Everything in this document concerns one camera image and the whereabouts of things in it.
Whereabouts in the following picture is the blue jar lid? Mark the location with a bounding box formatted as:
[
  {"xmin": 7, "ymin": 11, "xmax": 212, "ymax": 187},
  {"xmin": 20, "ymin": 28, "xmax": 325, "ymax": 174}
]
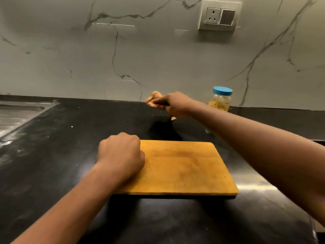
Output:
[{"xmin": 212, "ymin": 86, "xmax": 233, "ymax": 97}]

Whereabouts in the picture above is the grey wall switch plate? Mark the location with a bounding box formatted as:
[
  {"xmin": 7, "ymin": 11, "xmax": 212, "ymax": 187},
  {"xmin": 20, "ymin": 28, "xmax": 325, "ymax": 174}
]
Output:
[{"xmin": 198, "ymin": 0, "xmax": 242, "ymax": 32}]

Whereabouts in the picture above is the person's right hand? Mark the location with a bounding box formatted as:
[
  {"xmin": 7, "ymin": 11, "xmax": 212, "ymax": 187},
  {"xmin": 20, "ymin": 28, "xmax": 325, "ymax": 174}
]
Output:
[{"xmin": 152, "ymin": 92, "xmax": 201, "ymax": 119}]

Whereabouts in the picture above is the person's left forearm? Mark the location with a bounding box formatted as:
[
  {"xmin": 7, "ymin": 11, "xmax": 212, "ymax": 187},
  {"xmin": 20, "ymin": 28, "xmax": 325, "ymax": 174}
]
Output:
[{"xmin": 11, "ymin": 162, "xmax": 122, "ymax": 244}]

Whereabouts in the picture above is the wooden cutting board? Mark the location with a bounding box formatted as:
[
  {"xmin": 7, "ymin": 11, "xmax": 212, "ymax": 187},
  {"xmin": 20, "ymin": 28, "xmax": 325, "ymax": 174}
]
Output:
[{"xmin": 114, "ymin": 140, "xmax": 239, "ymax": 197}]

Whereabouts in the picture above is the steel sink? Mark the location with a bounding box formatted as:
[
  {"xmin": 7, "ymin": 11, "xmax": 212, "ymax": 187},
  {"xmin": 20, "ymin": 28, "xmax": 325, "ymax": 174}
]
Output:
[{"xmin": 0, "ymin": 100, "xmax": 59, "ymax": 148}]

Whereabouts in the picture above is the blue-lidded plastic jar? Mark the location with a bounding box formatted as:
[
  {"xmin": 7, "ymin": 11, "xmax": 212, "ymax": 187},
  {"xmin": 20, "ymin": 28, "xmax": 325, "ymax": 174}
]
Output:
[{"xmin": 208, "ymin": 86, "xmax": 233, "ymax": 112}]

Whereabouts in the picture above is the orange checked cloth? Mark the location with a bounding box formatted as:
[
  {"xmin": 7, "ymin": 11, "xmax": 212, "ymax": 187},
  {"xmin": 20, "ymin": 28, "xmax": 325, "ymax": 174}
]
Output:
[{"xmin": 146, "ymin": 91, "xmax": 177, "ymax": 121}]

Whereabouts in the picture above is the person's left hand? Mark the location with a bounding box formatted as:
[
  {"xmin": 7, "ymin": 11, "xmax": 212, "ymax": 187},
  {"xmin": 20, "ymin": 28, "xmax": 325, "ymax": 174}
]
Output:
[{"xmin": 96, "ymin": 132, "xmax": 146, "ymax": 186}]

